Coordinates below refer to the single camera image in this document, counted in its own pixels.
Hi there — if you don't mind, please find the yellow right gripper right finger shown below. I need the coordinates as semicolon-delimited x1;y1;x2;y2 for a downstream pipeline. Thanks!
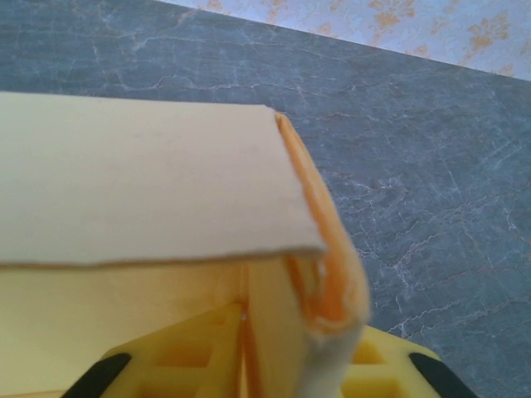
342;325;474;398

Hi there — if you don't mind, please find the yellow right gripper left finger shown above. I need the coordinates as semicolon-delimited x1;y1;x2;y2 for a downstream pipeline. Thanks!
61;301;248;398

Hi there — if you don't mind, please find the orange paper box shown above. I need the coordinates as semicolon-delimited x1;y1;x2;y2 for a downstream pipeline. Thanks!
0;90;373;398

